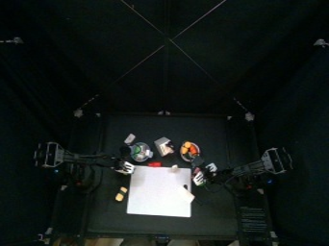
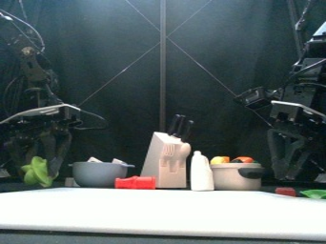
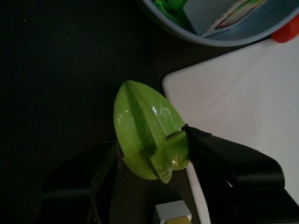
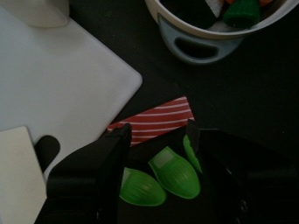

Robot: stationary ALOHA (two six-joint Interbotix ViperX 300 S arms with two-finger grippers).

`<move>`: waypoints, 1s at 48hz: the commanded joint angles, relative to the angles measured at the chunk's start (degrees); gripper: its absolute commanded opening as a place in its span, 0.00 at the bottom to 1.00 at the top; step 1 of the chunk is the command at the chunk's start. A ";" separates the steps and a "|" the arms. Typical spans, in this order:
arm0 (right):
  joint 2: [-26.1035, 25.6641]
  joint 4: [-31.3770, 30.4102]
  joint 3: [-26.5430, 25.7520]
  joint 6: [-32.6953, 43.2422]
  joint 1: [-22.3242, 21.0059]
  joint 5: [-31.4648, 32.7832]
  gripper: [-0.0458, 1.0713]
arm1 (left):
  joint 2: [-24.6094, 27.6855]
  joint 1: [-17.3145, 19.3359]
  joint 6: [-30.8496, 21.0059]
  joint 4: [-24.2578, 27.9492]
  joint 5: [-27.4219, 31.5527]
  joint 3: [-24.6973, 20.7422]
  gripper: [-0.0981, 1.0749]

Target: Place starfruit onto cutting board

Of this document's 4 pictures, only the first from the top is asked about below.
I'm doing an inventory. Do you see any yellow toy starfruit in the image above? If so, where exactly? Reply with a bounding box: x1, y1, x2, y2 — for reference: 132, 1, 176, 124
115, 186, 130, 203

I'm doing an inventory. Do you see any white cutting board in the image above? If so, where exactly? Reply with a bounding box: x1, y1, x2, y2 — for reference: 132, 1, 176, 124
126, 165, 194, 218

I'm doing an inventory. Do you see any small black toy object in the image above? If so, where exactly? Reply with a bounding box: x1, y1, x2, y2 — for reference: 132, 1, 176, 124
190, 156, 206, 167

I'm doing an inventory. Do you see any white toy knife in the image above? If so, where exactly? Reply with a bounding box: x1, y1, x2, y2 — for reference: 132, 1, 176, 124
178, 184, 197, 205

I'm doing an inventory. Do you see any round plate with red rim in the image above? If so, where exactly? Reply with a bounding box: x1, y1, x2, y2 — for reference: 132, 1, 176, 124
179, 140, 202, 163

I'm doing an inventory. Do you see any small white grey block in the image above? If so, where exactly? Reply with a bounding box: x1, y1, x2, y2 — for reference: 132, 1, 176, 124
123, 133, 138, 145

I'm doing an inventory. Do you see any orange toy fruit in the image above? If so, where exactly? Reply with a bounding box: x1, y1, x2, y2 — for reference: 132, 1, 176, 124
180, 141, 193, 156

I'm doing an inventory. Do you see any white square box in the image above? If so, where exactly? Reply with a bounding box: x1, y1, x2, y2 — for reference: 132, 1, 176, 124
152, 136, 176, 158

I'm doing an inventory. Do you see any white text label sticker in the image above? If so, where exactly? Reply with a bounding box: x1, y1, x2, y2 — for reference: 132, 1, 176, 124
239, 206, 267, 237

